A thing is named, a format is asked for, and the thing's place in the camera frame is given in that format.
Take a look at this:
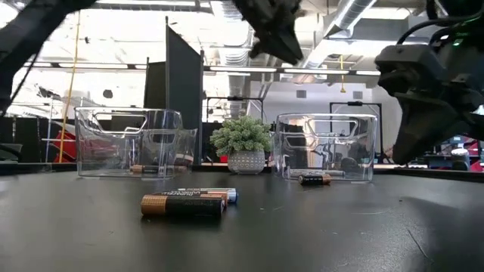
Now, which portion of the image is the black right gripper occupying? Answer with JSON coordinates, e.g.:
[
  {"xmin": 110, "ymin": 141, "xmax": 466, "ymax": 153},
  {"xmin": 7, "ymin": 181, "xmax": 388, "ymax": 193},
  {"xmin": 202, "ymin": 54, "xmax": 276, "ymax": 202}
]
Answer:
[{"xmin": 392, "ymin": 37, "xmax": 484, "ymax": 166}]

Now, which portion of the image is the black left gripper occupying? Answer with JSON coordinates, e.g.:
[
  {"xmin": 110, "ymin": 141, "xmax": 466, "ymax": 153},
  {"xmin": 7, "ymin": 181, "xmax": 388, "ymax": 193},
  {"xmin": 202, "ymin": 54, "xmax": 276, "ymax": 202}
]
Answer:
[{"xmin": 232, "ymin": 0, "xmax": 306, "ymax": 66}]

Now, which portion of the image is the clear plastic bin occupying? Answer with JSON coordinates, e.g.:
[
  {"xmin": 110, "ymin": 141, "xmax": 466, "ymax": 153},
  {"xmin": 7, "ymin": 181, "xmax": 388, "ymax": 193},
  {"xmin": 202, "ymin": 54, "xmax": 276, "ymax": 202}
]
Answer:
[
  {"xmin": 272, "ymin": 112, "xmax": 378, "ymax": 183},
  {"xmin": 74, "ymin": 107, "xmax": 198, "ymax": 179}
]

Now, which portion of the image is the white domed dark device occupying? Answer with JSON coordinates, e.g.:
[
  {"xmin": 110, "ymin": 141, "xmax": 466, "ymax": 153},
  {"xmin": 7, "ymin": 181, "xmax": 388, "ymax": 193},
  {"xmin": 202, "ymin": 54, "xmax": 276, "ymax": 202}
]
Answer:
[{"xmin": 451, "ymin": 148, "xmax": 470, "ymax": 171}]

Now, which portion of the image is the green succulent in grey pot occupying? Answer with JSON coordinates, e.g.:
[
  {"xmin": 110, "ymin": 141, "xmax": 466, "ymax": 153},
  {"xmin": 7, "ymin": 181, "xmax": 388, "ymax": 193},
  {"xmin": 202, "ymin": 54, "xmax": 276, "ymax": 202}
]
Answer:
[{"xmin": 209, "ymin": 116, "xmax": 272, "ymax": 175}]

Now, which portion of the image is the black red toolbox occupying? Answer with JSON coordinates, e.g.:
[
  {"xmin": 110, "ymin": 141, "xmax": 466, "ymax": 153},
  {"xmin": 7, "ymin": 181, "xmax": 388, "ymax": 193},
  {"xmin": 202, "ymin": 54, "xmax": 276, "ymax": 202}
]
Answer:
[{"xmin": 51, "ymin": 120, "xmax": 114, "ymax": 164}]

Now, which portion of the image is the corrugated silver ceiling duct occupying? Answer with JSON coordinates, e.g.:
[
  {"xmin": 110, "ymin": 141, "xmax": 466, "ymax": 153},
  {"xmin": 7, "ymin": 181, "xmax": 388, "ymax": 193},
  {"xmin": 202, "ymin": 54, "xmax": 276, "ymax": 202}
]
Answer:
[{"xmin": 219, "ymin": 0, "xmax": 251, "ymax": 118}]

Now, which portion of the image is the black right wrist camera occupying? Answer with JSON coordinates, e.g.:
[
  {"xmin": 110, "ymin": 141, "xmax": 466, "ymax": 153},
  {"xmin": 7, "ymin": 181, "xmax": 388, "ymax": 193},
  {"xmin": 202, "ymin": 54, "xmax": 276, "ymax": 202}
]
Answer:
[{"xmin": 374, "ymin": 43, "xmax": 449, "ymax": 97}]

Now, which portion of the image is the black gantry frame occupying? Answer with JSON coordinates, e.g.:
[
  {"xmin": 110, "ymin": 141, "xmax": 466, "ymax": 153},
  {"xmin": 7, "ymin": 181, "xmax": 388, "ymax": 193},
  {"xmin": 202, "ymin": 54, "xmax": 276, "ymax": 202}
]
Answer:
[{"xmin": 329, "ymin": 100, "xmax": 383, "ymax": 115}]

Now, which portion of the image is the yellow hanging cord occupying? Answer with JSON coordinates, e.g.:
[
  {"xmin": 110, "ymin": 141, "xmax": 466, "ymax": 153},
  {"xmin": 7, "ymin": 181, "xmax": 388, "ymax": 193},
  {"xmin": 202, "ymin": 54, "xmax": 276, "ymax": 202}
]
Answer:
[{"xmin": 339, "ymin": 54, "xmax": 347, "ymax": 94}]

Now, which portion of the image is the smooth silver ceiling duct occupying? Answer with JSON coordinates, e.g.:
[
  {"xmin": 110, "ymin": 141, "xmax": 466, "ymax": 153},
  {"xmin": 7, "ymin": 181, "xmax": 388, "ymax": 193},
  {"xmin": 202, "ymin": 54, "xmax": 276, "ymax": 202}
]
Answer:
[{"xmin": 302, "ymin": 0, "xmax": 379, "ymax": 70}]

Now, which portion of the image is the metal rack frame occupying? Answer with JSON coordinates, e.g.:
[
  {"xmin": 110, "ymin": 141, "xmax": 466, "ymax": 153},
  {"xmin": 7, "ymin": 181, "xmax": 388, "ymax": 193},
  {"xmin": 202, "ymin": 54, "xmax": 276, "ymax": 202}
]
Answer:
[{"xmin": 40, "ymin": 97, "xmax": 83, "ymax": 164}]

